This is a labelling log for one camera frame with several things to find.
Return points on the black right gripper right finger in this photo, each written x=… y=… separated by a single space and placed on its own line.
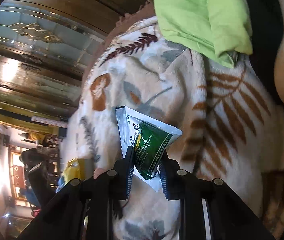
x=208 y=209

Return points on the lime green jacket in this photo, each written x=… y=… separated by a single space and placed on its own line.
x=218 y=29

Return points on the yellow rimmed white tray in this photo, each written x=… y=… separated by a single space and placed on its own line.
x=79 y=168

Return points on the wooden glass door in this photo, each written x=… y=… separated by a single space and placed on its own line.
x=46 y=46

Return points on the leaf pattern fleece blanket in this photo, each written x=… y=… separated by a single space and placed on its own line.
x=231 y=127

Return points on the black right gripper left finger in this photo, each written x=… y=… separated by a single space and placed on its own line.
x=84 y=209

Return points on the green white sachet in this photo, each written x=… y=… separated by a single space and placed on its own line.
x=149 y=138

